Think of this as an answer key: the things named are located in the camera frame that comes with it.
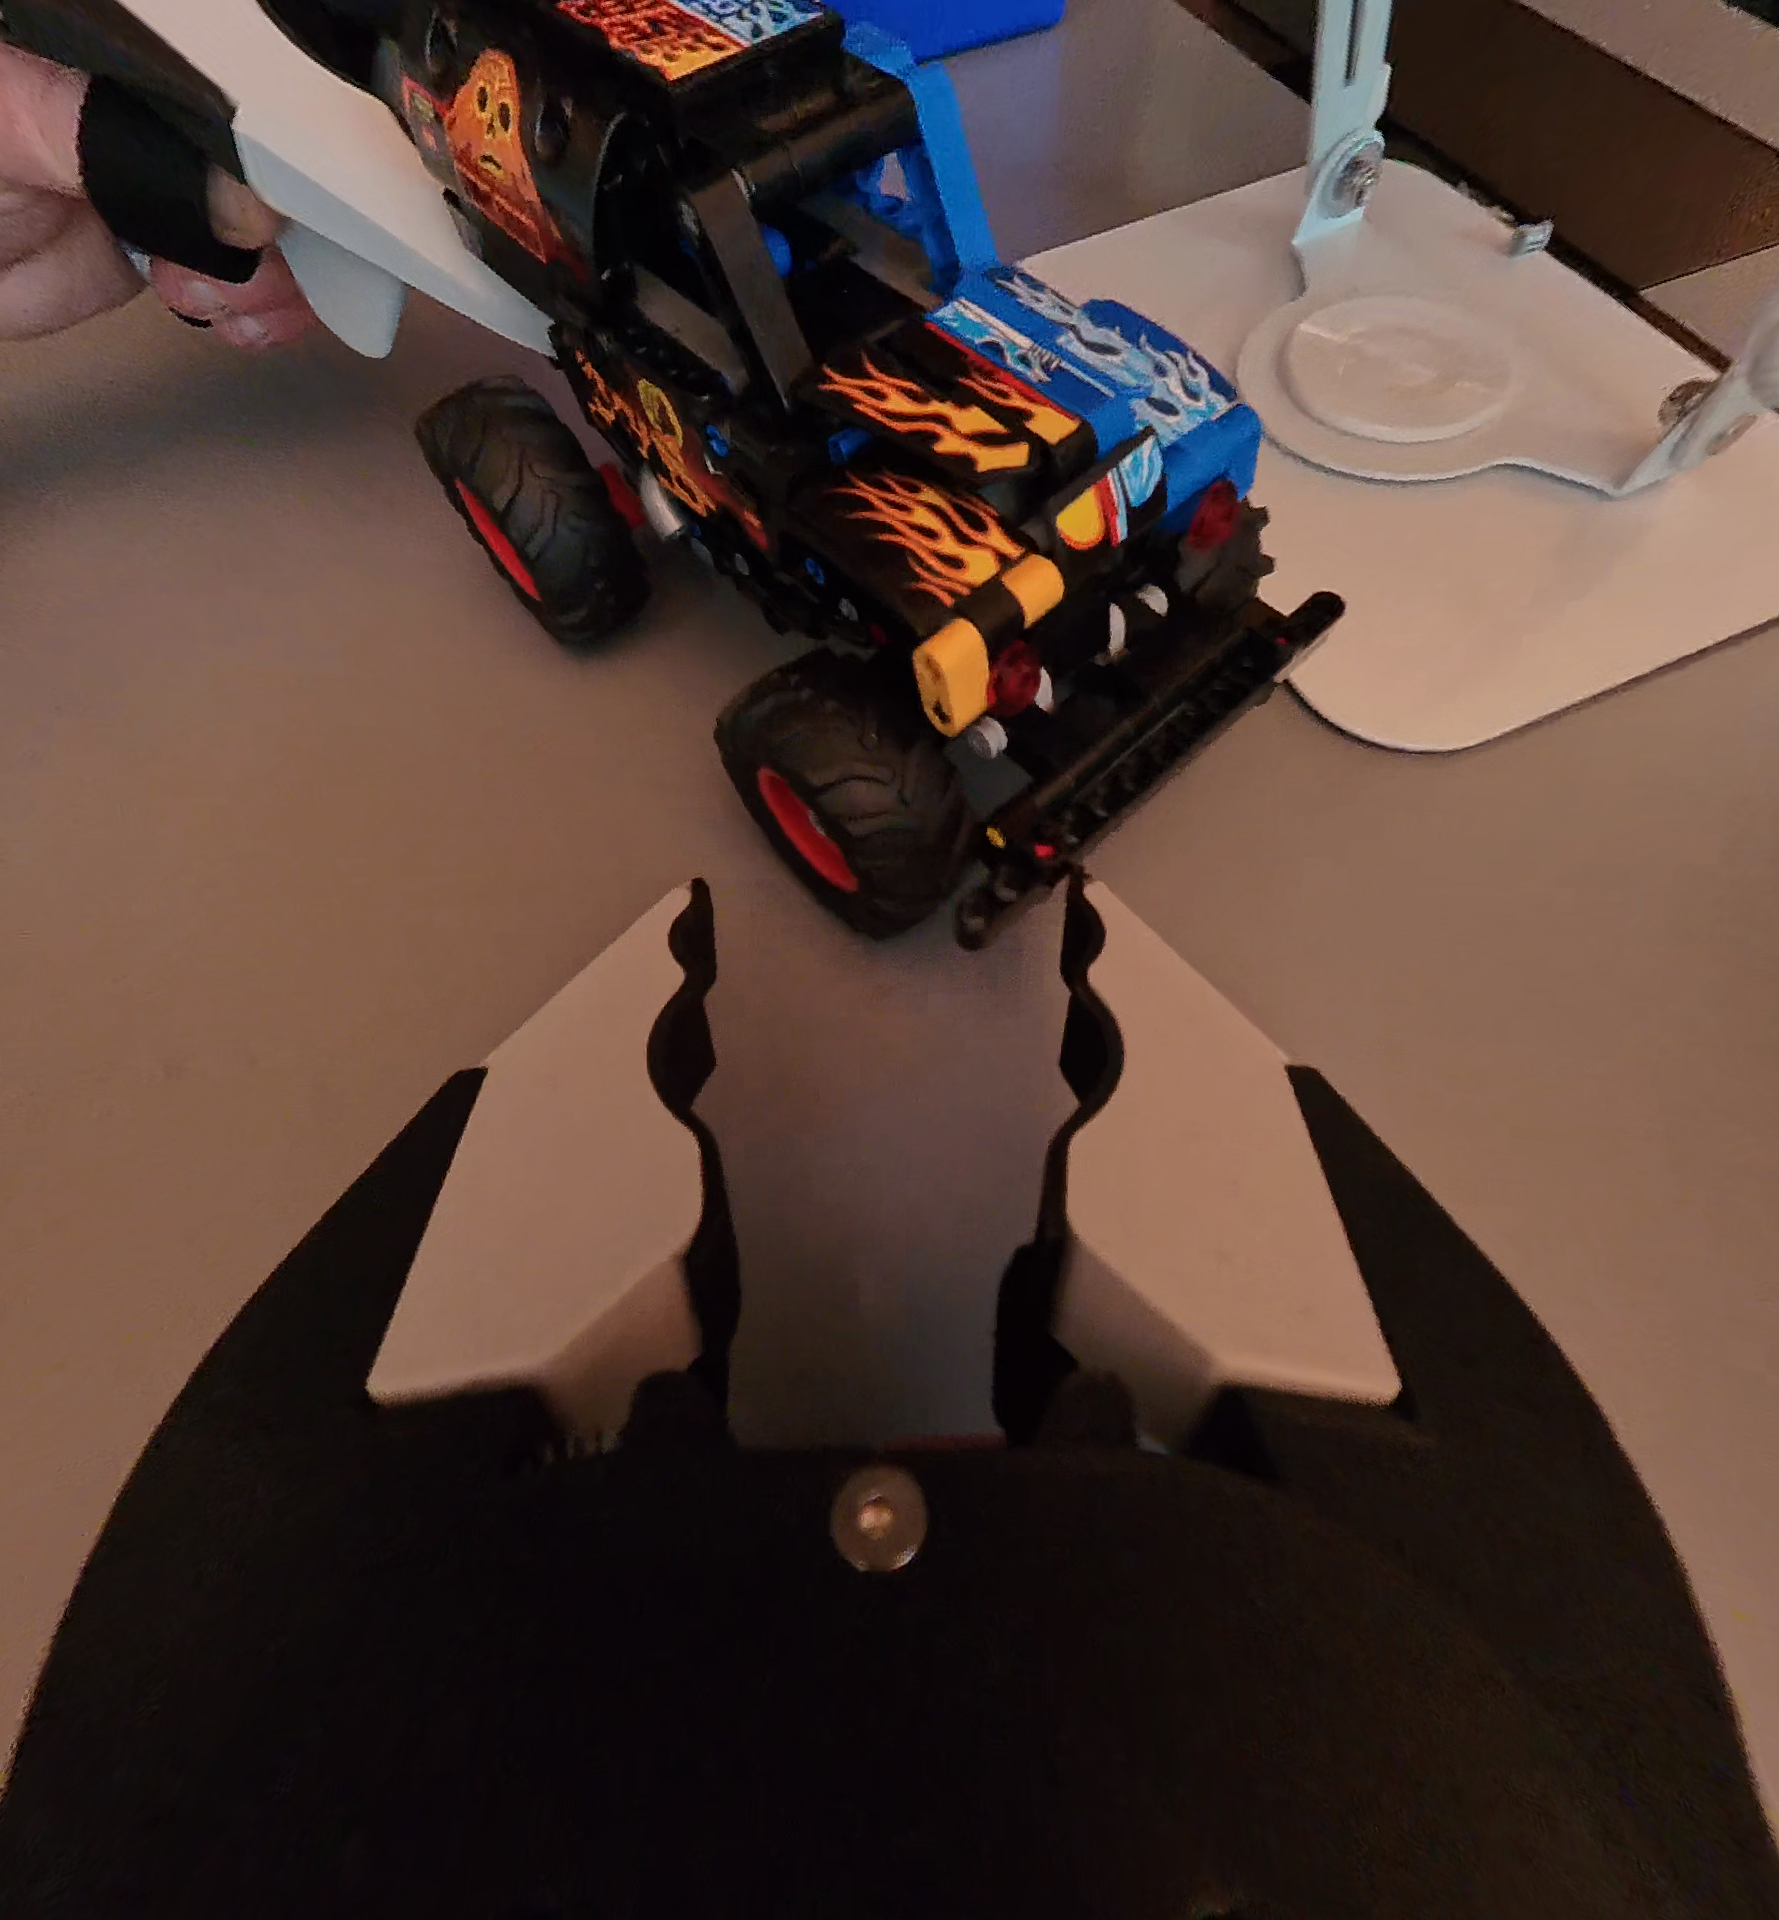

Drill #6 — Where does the person's left hand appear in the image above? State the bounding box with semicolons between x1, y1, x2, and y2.
0;5;321;377

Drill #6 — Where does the white book stand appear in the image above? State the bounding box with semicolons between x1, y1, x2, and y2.
1026;0;1779;753

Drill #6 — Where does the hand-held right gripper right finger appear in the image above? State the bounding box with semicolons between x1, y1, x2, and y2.
992;875;1405;1455

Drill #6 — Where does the grey desk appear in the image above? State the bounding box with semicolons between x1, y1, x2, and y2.
0;0;1779;1908

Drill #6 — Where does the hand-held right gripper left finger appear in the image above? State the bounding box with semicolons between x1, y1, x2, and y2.
368;877;745;1455

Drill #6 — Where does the flame-printed toy monster truck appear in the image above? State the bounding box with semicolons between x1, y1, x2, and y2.
411;0;1348;951

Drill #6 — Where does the blue storage bin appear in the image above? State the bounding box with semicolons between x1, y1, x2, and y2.
829;0;1067;65

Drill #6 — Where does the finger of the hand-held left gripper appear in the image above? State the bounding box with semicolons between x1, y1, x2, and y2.
122;0;562;362

